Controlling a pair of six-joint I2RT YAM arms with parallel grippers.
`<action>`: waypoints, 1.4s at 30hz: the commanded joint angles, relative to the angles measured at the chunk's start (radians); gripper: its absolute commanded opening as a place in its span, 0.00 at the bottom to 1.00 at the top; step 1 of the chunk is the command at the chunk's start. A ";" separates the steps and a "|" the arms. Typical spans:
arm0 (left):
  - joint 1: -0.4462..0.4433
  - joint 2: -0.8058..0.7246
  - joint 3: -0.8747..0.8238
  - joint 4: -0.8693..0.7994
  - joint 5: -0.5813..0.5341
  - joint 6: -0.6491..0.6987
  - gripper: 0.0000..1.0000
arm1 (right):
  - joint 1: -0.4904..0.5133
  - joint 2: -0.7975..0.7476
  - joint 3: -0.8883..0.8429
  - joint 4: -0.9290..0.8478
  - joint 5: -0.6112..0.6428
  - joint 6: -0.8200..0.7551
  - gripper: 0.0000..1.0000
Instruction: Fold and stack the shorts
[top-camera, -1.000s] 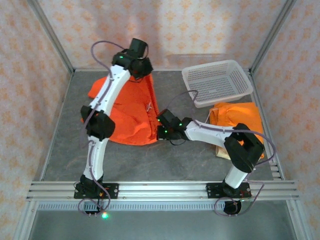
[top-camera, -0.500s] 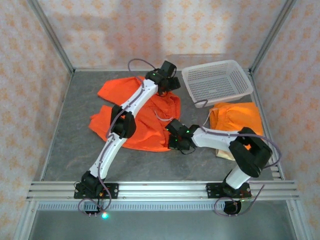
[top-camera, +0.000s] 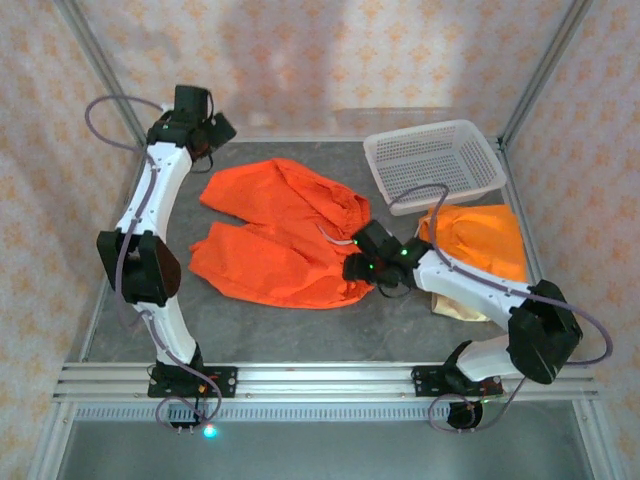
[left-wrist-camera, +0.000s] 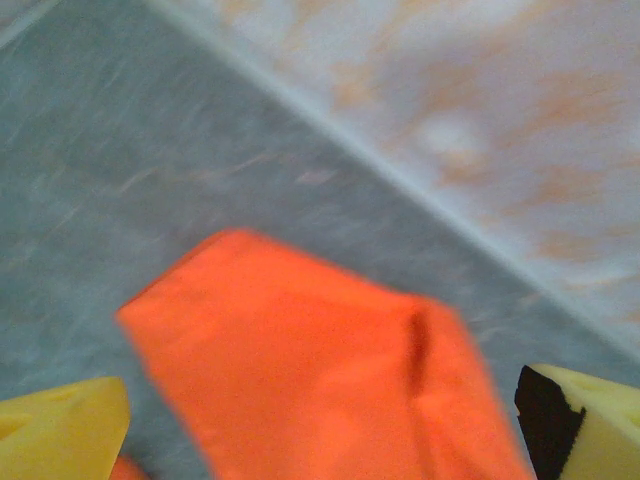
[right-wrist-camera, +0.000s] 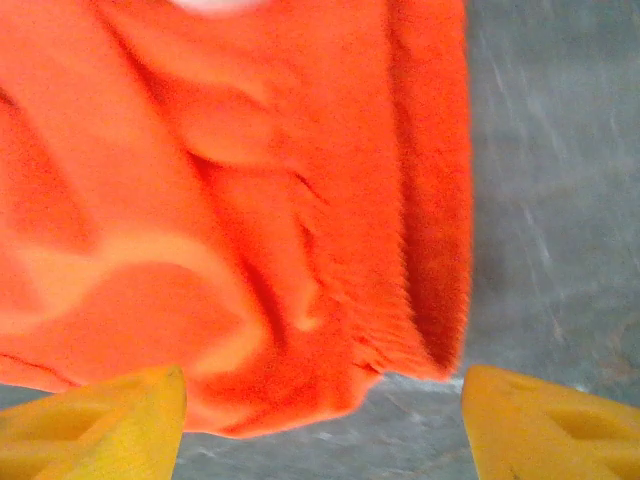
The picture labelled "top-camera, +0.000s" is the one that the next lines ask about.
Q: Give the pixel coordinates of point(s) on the red-orange shorts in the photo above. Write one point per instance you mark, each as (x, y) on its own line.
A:
(270, 240)

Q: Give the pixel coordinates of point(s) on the light orange shorts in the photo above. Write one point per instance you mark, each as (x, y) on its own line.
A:
(480, 235)

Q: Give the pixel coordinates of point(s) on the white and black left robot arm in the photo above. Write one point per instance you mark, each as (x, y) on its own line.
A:
(150, 195)

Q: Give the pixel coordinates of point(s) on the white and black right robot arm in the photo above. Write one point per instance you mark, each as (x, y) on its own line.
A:
(465, 285)

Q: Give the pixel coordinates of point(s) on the white perforated plastic basket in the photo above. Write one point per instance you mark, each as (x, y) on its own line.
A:
(430, 155)

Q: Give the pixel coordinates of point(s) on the grey sheet metal panel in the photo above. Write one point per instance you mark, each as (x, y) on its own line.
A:
(325, 450)

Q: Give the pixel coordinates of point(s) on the black connector with status light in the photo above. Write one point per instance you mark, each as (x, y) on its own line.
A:
(181, 427)

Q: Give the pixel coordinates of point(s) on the thin aluminium table edge rail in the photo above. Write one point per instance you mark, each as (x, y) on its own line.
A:
(300, 138)

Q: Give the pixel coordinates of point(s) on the aluminium frame post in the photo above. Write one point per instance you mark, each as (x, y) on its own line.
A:
(101, 65)
(564, 30)

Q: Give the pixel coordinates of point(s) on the aluminium mounting rail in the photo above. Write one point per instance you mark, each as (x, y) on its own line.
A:
(325, 380)

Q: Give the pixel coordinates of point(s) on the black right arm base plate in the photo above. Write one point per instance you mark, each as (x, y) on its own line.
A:
(427, 382)

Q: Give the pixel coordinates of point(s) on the aluminium table side rail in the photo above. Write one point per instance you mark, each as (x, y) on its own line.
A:
(533, 257)
(90, 340)

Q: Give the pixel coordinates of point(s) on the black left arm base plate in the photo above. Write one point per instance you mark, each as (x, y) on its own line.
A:
(225, 382)

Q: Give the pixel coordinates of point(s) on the short aluminium frame leg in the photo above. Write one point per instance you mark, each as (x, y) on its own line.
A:
(52, 442)
(597, 442)

